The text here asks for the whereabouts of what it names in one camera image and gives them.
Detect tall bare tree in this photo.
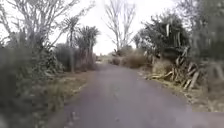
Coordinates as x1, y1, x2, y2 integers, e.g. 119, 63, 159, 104
102, 0, 138, 52

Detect row of bushes and trees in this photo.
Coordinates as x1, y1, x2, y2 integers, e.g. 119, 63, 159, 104
133, 0, 224, 93

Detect dry leaf-littered verge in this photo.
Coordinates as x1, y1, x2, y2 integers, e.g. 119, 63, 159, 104
138, 66, 224, 113

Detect large bare tree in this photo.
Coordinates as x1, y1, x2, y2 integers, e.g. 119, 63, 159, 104
0, 0, 83, 51

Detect group of cabbage trees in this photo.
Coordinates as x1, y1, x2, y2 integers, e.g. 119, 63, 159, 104
62, 15, 102, 72

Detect grey asphalt path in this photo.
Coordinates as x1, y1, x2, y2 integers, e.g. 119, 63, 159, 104
45, 63, 224, 128

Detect dry brown bushes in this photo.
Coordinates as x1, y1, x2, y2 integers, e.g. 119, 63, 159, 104
110, 49, 150, 70

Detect patchy grass verge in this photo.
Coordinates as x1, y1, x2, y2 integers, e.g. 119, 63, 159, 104
41, 69, 98, 116

